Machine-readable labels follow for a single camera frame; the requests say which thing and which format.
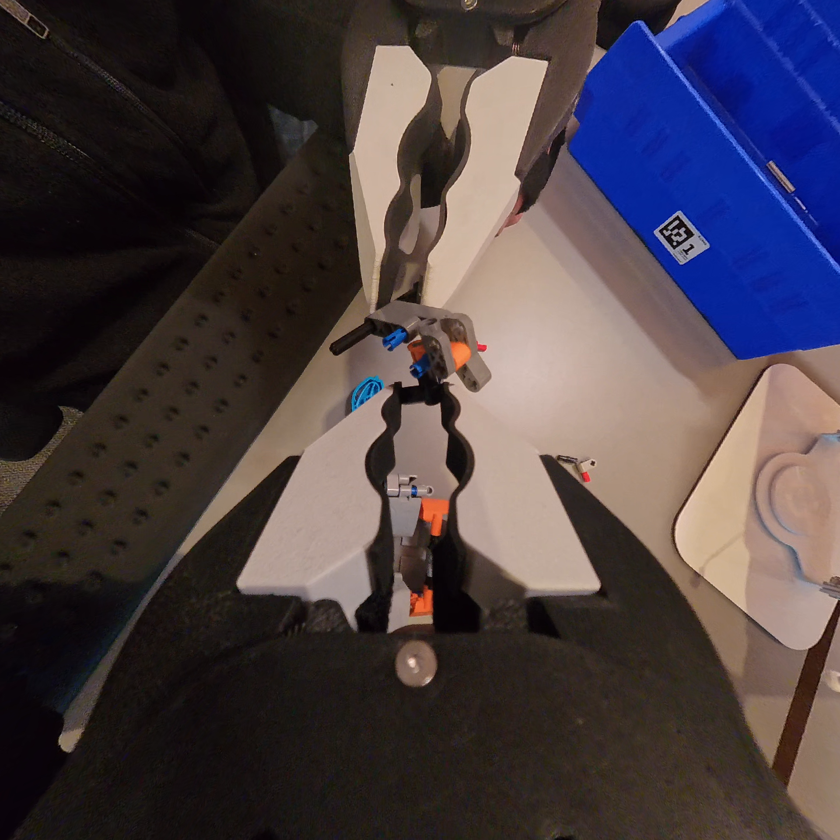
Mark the person's left hand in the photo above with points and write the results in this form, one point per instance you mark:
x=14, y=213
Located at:
x=514, y=211

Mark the white book stand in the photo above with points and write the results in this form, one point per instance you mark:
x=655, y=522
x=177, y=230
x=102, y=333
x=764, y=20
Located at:
x=754, y=512

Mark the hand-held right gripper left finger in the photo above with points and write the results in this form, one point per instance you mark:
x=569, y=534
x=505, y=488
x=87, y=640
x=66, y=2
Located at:
x=308, y=525

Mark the black dimpled pad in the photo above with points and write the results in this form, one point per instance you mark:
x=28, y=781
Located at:
x=164, y=426

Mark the blue storage bin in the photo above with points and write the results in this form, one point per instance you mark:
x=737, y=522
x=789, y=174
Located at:
x=722, y=164

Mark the dark grey angled toy beam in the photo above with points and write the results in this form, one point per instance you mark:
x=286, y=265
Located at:
x=407, y=315

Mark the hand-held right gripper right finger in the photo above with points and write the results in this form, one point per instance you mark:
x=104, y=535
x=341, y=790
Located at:
x=525, y=525

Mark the grey connector with red pin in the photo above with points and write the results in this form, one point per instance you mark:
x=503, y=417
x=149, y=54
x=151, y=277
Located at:
x=586, y=467

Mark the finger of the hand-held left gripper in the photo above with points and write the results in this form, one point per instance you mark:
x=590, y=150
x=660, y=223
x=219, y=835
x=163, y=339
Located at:
x=499, y=131
x=377, y=131

